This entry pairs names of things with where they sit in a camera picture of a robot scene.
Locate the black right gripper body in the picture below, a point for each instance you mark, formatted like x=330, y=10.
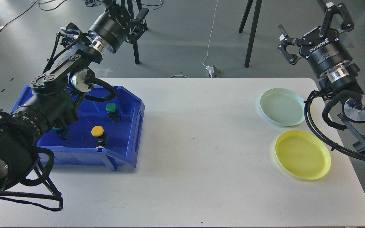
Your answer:
x=325, y=53

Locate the black tripod left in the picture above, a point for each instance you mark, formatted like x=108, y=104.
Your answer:
x=126, y=18

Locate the blue plastic bin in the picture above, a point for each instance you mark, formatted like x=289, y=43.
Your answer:
x=123, y=136

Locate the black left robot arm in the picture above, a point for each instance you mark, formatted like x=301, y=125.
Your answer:
x=57, y=93

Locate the black tripod right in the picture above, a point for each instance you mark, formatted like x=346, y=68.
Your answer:
x=257, y=9

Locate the yellow plate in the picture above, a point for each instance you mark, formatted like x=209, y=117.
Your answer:
x=302, y=155

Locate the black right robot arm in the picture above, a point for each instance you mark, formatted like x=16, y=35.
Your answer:
x=346, y=100

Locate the yellow push button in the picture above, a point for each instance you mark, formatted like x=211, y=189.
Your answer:
x=100, y=135

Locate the white power adapter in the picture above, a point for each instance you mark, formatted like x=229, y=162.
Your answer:
x=212, y=71

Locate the black tripod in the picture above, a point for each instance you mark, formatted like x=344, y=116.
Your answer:
x=126, y=18
x=257, y=9

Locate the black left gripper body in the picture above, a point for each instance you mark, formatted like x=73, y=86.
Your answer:
x=111, y=27

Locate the light green plate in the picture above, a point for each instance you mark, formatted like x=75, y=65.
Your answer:
x=282, y=106

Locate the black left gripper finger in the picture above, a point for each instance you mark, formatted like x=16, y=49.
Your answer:
x=115, y=7
x=136, y=26

